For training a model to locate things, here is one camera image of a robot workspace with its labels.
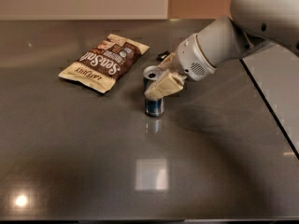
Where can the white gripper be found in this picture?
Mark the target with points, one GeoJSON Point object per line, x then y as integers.
{"type": "Point", "coordinates": [191, 61]}

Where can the redbull can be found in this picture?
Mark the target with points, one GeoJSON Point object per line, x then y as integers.
{"type": "Point", "coordinates": [153, 108]}

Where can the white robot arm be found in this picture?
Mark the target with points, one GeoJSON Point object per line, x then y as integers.
{"type": "Point", "coordinates": [252, 25]}

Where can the brown sea salt chip bag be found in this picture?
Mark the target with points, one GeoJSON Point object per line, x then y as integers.
{"type": "Point", "coordinates": [101, 67]}

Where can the black snack bar wrapper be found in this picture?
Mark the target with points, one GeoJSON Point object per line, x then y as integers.
{"type": "Point", "coordinates": [163, 55]}

